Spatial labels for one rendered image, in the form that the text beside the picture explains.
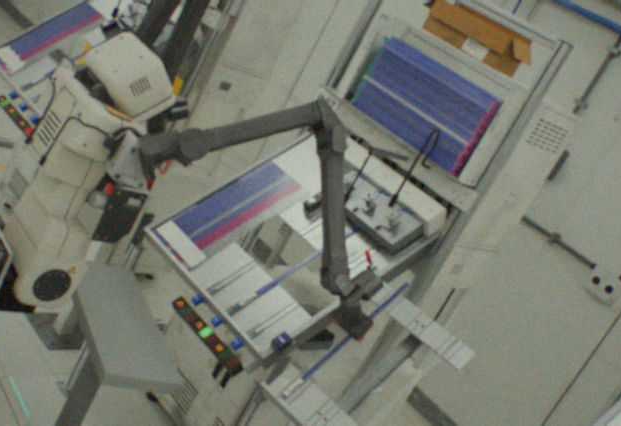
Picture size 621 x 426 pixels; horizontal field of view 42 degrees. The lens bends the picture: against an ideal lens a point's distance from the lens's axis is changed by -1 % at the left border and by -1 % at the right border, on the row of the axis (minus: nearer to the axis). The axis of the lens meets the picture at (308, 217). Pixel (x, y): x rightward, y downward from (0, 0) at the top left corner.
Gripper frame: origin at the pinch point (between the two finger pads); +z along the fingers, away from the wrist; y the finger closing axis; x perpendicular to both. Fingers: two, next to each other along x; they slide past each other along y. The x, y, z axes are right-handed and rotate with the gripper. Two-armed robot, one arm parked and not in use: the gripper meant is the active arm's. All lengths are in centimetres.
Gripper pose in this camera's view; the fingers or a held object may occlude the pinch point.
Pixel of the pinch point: (354, 334)
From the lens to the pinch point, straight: 233.5
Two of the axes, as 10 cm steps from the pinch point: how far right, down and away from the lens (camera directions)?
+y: -6.9, -5.3, 4.9
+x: -7.2, 6.0, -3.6
